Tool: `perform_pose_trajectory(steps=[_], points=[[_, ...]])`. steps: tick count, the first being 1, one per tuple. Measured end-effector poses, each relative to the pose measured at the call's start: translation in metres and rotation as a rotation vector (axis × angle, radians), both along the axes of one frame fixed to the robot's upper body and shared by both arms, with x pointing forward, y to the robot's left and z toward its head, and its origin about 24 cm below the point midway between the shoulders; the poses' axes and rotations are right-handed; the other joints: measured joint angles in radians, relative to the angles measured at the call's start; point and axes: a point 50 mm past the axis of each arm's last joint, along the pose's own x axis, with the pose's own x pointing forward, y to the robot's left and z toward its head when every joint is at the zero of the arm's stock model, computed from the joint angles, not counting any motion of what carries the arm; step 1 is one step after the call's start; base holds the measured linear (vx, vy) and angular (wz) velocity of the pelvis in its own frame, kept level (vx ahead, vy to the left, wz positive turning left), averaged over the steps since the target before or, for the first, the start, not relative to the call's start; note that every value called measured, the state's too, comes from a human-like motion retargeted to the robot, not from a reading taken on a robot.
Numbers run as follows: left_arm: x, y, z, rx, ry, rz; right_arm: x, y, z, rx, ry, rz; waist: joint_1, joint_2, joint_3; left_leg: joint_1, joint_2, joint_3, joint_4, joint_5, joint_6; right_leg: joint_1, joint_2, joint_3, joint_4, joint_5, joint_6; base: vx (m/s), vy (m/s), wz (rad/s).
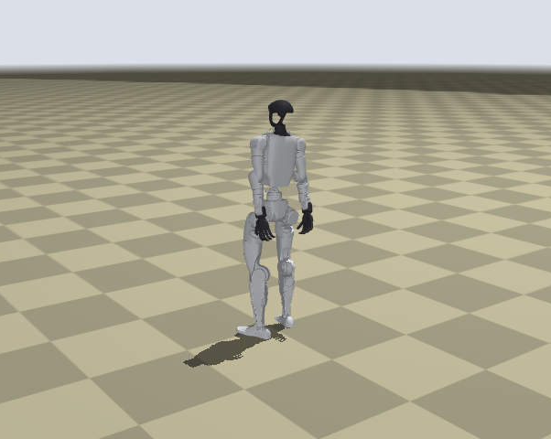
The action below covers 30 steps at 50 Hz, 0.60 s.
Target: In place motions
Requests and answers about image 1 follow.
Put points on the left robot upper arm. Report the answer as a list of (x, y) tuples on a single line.
[(258, 145)]

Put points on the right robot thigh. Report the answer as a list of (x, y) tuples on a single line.
[(284, 235)]

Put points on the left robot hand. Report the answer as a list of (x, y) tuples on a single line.
[(263, 227)]

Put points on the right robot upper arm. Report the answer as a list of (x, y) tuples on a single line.
[(300, 174)]

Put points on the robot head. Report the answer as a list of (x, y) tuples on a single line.
[(281, 107)]

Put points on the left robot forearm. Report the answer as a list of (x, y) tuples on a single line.
[(258, 193)]

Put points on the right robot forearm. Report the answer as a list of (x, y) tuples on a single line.
[(303, 198)]

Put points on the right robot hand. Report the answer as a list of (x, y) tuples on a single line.
[(307, 220)]

